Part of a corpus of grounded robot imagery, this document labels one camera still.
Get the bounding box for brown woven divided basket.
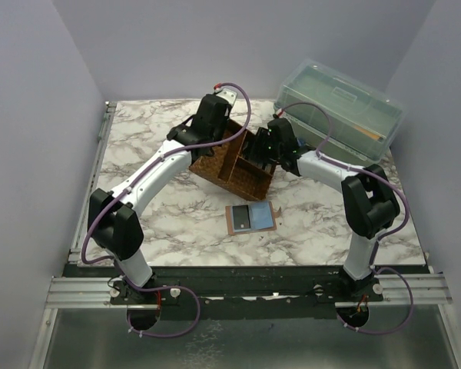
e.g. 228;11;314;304
189;130;276;201

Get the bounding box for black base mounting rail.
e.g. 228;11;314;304
62;264;383;321

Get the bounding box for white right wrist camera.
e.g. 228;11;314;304
274;109;284;118

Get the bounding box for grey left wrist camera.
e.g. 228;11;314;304
214;87;237;107

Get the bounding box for clear lidded green toolbox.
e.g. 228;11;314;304
274;60;406;165

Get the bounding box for aluminium extrusion frame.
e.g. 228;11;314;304
27;100;461;369

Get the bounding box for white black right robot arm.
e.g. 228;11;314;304
243;118;400;301

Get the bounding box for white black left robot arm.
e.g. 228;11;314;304
85;88;237;304

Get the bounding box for black credit card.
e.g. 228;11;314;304
232;205;250;231

